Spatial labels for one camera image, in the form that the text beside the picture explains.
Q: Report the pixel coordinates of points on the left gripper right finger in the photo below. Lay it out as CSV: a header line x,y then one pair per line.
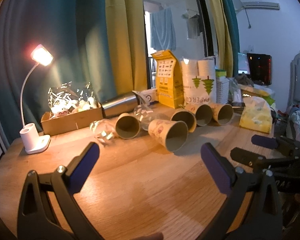
x,y
263,217

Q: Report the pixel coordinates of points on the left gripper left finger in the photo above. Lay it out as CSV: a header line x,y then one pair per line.
x,y
36,216

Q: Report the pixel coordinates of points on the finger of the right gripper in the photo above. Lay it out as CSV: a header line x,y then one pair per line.
x,y
259,162
282,144

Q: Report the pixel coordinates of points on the patterned paper cup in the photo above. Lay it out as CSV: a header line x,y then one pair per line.
x,y
170,134

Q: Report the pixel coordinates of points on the rightmost lying paper cup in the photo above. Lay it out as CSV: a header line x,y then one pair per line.
x,y
221,113

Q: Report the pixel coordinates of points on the lying paper cup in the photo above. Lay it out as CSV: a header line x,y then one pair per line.
x,y
221,113
127,126
203,113
186,116

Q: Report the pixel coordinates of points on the paper cup pack bag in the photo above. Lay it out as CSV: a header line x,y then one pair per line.
x,y
199,80

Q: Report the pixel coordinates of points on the clear glass cup left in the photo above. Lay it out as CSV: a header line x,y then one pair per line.
x,y
103,130

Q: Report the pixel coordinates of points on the clear glass cup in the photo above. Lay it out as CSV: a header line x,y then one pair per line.
x,y
103,130
145,115

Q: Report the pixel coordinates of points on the clear glass cup middle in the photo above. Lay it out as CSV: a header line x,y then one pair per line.
x,y
145,115

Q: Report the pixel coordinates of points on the leftmost lying paper cup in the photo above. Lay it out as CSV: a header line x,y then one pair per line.
x,y
127,126

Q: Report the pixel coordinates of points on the black computer case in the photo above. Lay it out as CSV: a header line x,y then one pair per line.
x,y
260,67

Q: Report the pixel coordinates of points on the white plastic basket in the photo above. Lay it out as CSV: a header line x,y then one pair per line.
x,y
222,91

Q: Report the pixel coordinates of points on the computer monitor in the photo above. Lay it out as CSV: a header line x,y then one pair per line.
x,y
243,64

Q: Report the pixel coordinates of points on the yellow green sponge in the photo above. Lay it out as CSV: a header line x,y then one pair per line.
x,y
220,73

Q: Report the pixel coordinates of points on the cardboard tray box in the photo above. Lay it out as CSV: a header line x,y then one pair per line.
x,y
70,122

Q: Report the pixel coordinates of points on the yellow curtain right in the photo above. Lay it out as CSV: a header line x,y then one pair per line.
x,y
223,37

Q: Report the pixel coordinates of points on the yellow curtain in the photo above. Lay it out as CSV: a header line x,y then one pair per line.
x,y
127,44
223,37

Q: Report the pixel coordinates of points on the shiny foil snack bag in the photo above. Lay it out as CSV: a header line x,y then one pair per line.
x,y
70,98

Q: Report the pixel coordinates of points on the yellow paper bag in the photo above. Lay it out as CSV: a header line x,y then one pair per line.
x,y
168,81

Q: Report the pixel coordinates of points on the small white blue box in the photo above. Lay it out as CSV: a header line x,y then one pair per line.
x,y
151,95

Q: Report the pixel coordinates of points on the white air conditioner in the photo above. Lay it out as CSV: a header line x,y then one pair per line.
x,y
241,4

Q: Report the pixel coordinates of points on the teal curtain right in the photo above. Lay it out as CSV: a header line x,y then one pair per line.
x,y
231,19

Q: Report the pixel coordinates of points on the teal curtain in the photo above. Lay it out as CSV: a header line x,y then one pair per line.
x,y
43,44
231,19

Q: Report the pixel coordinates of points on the stainless steel bottle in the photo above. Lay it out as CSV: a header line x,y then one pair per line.
x,y
123,103

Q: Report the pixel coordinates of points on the hanging blue towel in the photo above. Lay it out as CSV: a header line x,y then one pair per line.
x,y
162,30

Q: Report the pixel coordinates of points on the yellow curtain left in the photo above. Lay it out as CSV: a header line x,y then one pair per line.
x,y
127,44

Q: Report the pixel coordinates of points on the teal curtain left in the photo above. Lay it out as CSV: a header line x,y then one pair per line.
x,y
43,44

